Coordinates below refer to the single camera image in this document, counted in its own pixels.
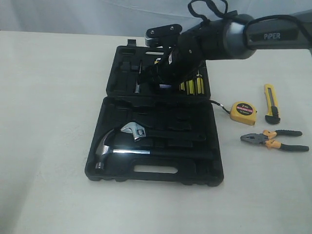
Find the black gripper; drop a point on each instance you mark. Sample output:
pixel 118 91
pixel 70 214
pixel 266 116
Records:
pixel 178 63

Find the large yellow black screwdriver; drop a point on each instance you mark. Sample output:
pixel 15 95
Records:
pixel 190 87

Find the yellow utility knife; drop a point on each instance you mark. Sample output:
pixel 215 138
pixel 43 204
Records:
pixel 272 116

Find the right yellow black screwdriver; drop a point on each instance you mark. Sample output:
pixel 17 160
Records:
pixel 199 84

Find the orange black pliers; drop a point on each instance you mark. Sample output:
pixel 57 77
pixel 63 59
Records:
pixel 267 138

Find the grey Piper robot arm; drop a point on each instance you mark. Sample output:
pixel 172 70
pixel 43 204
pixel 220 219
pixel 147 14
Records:
pixel 235 37

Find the yellow measuring tape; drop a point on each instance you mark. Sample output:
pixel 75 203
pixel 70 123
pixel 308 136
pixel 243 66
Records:
pixel 242 112

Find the small yellow black screwdriver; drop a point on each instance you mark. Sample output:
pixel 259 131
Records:
pixel 182 87

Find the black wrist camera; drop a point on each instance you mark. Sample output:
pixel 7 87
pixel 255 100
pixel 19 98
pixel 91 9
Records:
pixel 165 36

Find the black plastic tool case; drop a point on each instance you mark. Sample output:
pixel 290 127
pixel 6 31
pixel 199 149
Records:
pixel 153 109

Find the black electrical tape roll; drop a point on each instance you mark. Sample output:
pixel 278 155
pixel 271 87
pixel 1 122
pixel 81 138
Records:
pixel 165 88

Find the steel claw hammer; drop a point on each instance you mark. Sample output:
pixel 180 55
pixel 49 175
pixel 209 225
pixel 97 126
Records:
pixel 106 150

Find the chrome adjustable wrench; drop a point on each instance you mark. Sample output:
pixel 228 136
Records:
pixel 138 132

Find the clear handle tester screwdriver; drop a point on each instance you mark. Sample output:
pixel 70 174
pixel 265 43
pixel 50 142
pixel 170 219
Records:
pixel 137 85

